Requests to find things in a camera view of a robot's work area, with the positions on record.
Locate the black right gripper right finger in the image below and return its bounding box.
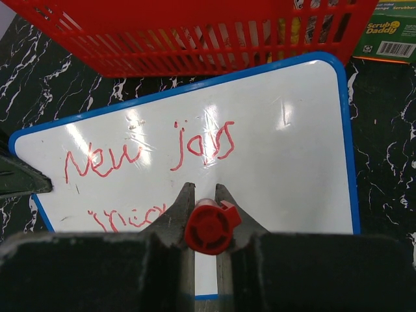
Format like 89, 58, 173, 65
215, 183, 268, 311

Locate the red capped marker pen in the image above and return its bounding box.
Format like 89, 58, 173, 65
184, 198, 242, 255

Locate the green yellow scrubber box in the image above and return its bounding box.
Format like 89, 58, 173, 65
352, 1, 415, 64

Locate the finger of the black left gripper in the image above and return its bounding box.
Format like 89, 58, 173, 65
1, 155, 53, 198

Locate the red plastic shopping basket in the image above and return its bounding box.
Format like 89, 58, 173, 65
6, 1, 376, 77

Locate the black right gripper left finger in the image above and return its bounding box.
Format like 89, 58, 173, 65
139, 182, 195, 311

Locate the blue framed whiteboard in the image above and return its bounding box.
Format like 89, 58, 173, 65
8, 51, 361, 300

